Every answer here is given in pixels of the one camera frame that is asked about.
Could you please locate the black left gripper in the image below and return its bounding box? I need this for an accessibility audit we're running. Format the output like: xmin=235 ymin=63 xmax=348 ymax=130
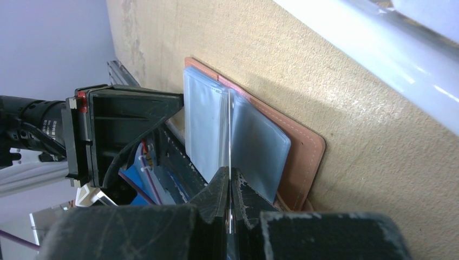
xmin=1 ymin=85 xmax=184 ymax=188

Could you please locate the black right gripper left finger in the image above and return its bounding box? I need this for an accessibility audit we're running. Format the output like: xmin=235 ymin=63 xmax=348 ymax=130
xmin=37 ymin=167 xmax=229 ymax=259

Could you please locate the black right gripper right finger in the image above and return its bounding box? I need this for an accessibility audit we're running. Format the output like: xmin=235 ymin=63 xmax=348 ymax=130
xmin=231 ymin=168 xmax=412 ymax=259

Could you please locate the tan leather card holder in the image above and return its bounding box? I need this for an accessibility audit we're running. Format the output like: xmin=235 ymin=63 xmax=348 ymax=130
xmin=183 ymin=57 xmax=326 ymax=211

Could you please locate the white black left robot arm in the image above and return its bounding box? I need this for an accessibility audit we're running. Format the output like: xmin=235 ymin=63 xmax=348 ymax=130
xmin=1 ymin=84 xmax=184 ymax=196

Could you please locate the white plastic basket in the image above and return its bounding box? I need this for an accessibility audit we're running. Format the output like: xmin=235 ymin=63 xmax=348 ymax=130
xmin=278 ymin=1 xmax=458 ymax=134

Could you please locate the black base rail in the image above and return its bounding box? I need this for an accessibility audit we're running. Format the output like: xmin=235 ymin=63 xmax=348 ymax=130
xmin=147 ymin=123 xmax=208 ymax=204

